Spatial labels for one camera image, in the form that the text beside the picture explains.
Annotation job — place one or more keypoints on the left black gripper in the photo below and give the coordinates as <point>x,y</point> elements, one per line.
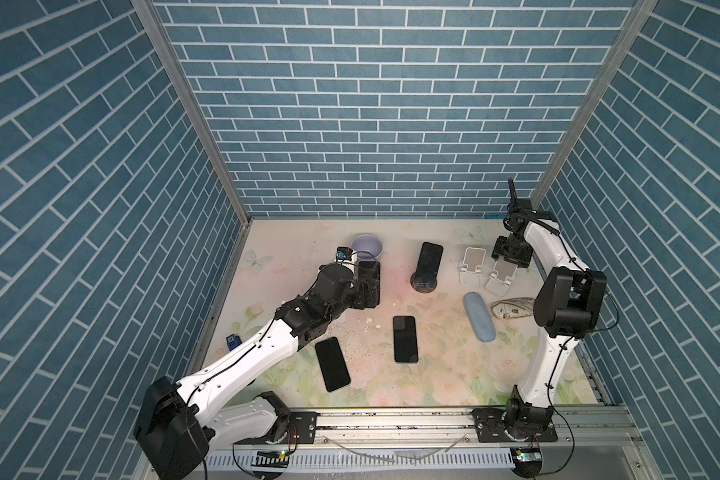
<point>360,299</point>

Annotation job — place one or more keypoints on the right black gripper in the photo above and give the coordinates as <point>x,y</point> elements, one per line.
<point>521,261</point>

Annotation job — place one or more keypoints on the white phone stand front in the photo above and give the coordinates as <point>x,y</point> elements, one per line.
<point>501,277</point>

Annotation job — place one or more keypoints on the white phone stand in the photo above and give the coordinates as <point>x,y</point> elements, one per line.
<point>470,268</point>
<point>501,277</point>

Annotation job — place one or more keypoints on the green-edged black phone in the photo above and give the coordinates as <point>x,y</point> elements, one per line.
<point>405,345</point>

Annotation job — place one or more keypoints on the black phone front stand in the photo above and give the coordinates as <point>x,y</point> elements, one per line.
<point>332,364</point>

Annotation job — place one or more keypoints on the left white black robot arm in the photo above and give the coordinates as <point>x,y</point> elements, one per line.
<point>181,422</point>

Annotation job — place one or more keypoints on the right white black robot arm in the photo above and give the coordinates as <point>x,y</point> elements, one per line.
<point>565,310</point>

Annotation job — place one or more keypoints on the pink-edged black phone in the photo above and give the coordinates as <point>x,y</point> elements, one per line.
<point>369,276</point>

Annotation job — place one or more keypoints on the black round phone stand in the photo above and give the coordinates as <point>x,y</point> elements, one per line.
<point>423,283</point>

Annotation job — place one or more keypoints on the black phone on round stand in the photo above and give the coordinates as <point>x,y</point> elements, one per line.
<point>429,258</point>

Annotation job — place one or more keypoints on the lavender ceramic mug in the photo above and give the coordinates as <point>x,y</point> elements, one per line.
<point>367,247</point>

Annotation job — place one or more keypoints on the blue glasses case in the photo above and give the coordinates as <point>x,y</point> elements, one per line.
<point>479,317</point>

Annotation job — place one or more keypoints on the small blue object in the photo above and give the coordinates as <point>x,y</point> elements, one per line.
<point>233,341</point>

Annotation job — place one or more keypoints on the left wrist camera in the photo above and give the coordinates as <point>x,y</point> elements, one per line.
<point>344,255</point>

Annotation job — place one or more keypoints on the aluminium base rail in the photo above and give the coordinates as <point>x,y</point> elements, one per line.
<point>582,442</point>

